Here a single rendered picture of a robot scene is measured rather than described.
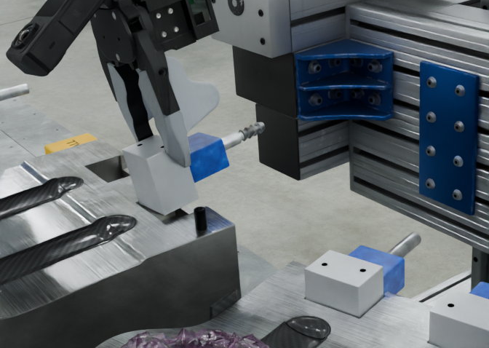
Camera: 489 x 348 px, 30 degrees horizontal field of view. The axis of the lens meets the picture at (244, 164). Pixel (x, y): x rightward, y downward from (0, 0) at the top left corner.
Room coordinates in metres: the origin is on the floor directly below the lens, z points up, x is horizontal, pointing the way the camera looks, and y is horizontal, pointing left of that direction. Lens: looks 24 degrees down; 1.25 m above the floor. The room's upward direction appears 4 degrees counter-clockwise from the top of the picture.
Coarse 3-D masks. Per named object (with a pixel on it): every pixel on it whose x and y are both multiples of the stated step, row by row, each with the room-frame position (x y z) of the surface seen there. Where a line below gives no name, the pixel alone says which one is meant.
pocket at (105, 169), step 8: (104, 160) 0.84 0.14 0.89; (112, 160) 0.85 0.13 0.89; (120, 160) 0.85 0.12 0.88; (88, 168) 0.83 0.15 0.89; (96, 168) 0.84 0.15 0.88; (104, 168) 0.84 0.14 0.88; (112, 168) 0.85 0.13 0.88; (120, 168) 0.85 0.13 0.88; (104, 176) 0.84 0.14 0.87; (112, 176) 0.84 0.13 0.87; (120, 176) 0.85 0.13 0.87
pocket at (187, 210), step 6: (138, 204) 0.74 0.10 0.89; (150, 210) 0.75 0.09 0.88; (180, 210) 0.75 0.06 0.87; (186, 210) 0.74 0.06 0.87; (192, 210) 0.74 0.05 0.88; (156, 216) 0.75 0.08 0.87; (162, 216) 0.75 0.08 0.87; (168, 216) 0.75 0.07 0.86; (174, 216) 0.76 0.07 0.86; (180, 216) 0.75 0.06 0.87
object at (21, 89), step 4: (20, 84) 0.96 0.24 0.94; (24, 84) 0.96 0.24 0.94; (8, 88) 0.95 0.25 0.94; (12, 88) 0.96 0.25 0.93; (16, 88) 0.96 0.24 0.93; (20, 88) 0.96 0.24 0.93; (24, 88) 0.96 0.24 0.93; (28, 88) 0.96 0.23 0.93; (0, 92) 0.95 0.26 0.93; (4, 92) 0.95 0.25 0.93; (8, 92) 0.95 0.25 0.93; (12, 92) 0.95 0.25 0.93; (16, 92) 0.95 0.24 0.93; (20, 92) 0.96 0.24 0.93; (24, 92) 0.96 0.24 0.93; (28, 92) 0.96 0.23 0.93; (0, 96) 0.94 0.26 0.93; (4, 96) 0.95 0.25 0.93; (8, 96) 0.95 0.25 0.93; (12, 96) 0.95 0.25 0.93; (16, 96) 0.96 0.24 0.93; (0, 100) 0.95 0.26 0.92
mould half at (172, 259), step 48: (96, 144) 0.88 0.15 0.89; (0, 192) 0.79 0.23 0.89; (96, 192) 0.77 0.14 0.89; (0, 240) 0.70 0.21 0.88; (144, 240) 0.66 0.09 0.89; (192, 240) 0.66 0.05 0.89; (0, 288) 0.62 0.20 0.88; (48, 288) 0.61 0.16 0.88; (96, 288) 0.61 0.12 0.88; (144, 288) 0.63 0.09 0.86; (192, 288) 0.66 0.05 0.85; (240, 288) 0.68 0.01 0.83; (0, 336) 0.57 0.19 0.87; (48, 336) 0.59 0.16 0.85; (96, 336) 0.61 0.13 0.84
